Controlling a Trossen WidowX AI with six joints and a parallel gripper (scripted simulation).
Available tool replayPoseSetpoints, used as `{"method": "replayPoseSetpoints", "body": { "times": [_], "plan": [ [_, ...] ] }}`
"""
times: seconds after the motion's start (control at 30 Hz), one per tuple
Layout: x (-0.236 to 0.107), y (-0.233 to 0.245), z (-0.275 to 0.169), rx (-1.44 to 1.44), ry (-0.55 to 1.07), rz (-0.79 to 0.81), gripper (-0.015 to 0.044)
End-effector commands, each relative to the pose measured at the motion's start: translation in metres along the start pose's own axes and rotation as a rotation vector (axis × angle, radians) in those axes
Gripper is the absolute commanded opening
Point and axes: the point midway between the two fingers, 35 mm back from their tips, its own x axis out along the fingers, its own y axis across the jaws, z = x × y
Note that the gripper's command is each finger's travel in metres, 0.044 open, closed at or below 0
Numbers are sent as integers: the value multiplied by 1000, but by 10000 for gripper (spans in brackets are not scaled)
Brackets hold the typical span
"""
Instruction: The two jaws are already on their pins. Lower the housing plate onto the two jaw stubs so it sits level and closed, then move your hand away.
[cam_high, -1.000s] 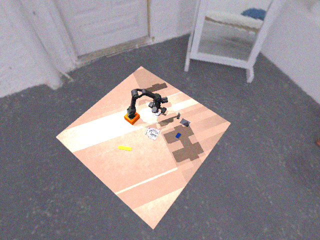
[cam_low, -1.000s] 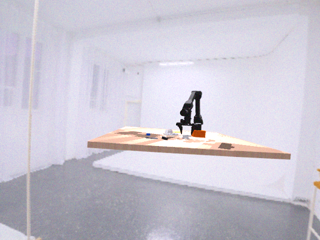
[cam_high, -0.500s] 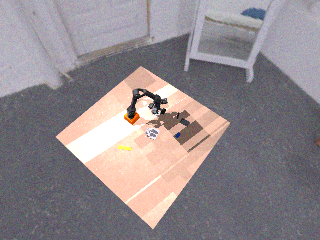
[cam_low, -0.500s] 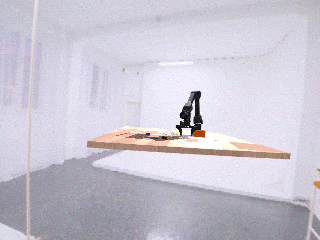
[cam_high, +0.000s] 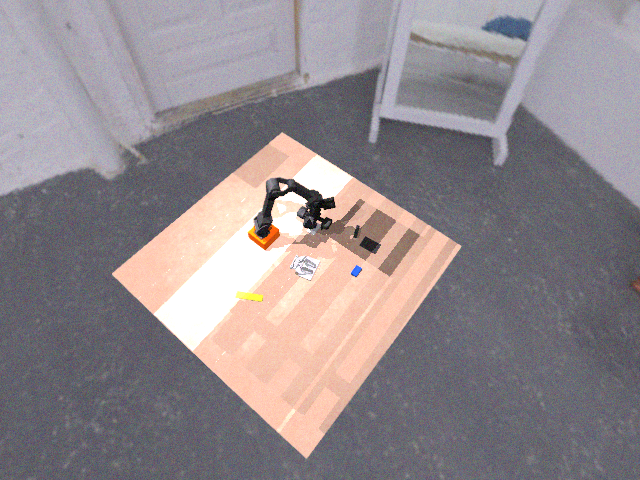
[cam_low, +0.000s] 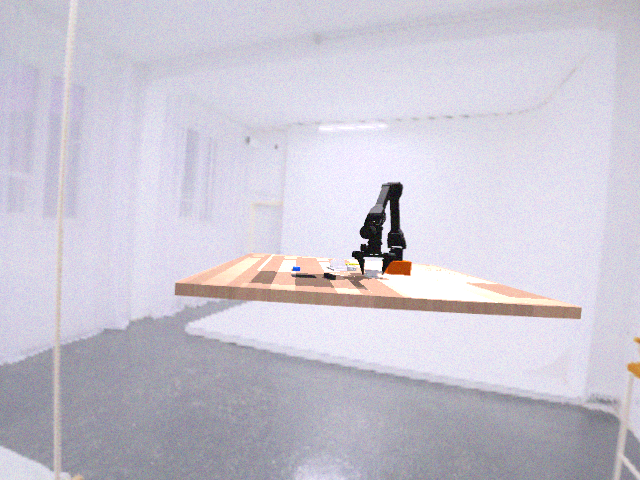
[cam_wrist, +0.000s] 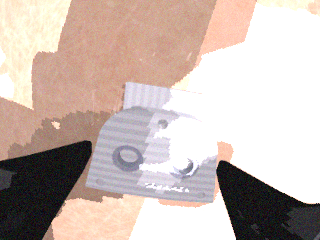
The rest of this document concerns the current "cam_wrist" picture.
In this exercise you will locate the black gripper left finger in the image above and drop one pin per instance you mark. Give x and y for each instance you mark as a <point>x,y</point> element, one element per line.
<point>33,188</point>

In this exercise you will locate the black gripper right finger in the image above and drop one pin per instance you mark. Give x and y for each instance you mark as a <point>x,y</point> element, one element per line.
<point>258,211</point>

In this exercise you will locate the white plate with two round holes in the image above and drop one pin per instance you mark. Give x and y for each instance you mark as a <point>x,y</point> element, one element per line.
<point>158,144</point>

